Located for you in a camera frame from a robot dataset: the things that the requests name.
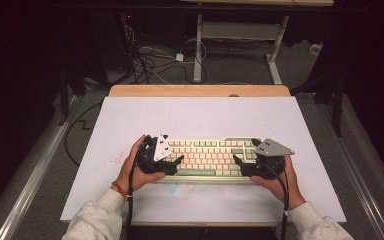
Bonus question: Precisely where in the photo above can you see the person's left hand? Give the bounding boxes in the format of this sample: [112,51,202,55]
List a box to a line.
[114,134,166,195]

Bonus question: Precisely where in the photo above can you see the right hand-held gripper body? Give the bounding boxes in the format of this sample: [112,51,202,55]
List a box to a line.
[241,137,296,180]

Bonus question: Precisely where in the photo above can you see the left hand-held gripper cable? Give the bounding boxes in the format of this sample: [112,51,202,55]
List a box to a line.
[125,143,151,228]

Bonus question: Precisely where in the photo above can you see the tangle of floor cables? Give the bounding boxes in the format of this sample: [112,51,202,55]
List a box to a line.
[118,23,209,86]

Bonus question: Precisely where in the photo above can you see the hand-held gripper cable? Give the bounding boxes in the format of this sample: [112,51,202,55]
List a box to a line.
[125,143,151,228]
[264,162,290,240]

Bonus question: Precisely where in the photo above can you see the white metal desk frame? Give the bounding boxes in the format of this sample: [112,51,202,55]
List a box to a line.
[192,12,290,86]

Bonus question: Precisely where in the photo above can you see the wooden table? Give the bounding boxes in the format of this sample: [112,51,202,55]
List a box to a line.
[107,84,338,229]

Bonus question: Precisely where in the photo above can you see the white power strip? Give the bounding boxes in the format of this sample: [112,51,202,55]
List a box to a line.
[308,42,324,57]

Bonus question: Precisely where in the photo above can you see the black metal stand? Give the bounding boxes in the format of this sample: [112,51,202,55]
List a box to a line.
[290,68,347,138]
[57,64,88,127]

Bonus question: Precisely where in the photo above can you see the black floor cable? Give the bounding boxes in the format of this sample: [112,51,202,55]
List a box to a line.
[63,101,103,168]

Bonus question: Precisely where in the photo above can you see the person's right hand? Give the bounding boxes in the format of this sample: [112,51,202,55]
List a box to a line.
[250,154,307,211]

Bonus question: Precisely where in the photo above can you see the cream green pink keyboard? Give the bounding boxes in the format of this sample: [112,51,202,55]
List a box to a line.
[150,136,272,185]

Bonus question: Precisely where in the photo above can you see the right hand-held gripper cable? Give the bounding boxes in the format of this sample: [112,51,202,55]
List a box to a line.
[264,162,290,240]

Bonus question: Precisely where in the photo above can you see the white table cover board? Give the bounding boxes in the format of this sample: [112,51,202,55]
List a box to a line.
[60,96,347,225]

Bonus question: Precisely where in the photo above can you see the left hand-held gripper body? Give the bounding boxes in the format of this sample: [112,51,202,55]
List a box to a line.
[135,133,181,177]

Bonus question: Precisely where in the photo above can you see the metal floor rail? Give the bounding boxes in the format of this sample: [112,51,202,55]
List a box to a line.
[315,102,384,240]
[0,94,82,240]

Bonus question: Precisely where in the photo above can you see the orange bracelet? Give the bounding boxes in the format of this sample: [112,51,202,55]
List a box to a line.
[110,180,131,202]

